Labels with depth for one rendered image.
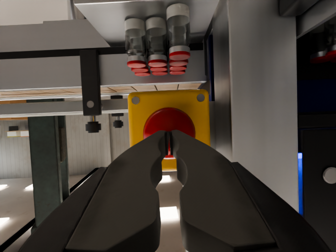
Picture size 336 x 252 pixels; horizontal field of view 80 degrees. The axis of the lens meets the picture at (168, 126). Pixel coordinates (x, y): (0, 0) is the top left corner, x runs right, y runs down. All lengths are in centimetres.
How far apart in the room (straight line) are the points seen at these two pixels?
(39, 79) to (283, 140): 32
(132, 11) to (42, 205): 292
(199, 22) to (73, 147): 1109
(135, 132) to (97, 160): 1082
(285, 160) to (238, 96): 7
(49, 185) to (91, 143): 810
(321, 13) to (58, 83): 31
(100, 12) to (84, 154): 1095
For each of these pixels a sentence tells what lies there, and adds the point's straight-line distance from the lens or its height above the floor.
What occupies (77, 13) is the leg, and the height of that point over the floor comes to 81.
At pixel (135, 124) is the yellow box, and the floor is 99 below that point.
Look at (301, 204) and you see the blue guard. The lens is 23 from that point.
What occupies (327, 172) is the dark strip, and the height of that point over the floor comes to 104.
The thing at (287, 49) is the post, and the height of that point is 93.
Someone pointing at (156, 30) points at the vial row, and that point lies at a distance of 23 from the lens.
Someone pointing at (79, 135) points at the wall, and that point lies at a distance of 1109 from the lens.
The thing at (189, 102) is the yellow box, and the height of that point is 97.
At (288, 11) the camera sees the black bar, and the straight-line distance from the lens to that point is 21.
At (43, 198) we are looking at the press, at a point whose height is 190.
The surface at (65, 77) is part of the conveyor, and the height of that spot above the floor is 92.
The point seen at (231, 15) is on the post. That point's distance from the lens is 21.
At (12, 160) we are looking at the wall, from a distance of 1274.
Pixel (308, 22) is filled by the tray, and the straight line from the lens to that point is 22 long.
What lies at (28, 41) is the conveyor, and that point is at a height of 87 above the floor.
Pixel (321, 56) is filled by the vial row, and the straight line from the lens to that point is 28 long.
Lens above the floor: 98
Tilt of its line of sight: 2 degrees up
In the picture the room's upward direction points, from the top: 178 degrees clockwise
